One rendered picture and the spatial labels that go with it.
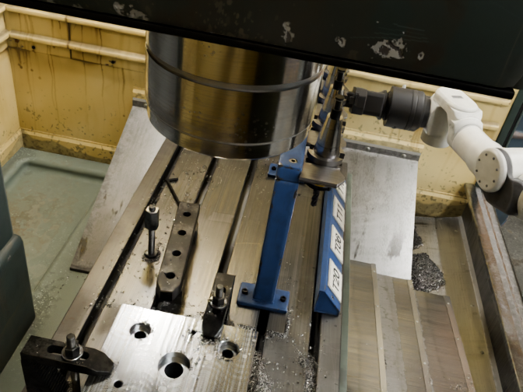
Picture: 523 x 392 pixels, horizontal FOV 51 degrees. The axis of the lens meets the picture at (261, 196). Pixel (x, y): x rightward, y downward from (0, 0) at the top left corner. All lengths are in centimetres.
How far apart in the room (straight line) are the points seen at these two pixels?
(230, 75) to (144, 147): 125
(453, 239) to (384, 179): 29
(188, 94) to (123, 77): 130
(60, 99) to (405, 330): 124
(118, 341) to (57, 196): 100
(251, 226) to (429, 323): 50
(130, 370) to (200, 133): 49
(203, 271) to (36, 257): 64
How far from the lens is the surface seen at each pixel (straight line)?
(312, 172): 89
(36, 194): 186
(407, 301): 145
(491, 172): 103
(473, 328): 154
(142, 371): 87
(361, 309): 135
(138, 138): 169
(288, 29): 36
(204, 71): 44
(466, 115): 118
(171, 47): 45
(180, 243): 109
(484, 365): 147
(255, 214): 129
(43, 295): 149
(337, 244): 120
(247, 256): 118
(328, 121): 90
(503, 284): 150
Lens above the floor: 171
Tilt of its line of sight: 37 degrees down
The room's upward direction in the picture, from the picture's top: 10 degrees clockwise
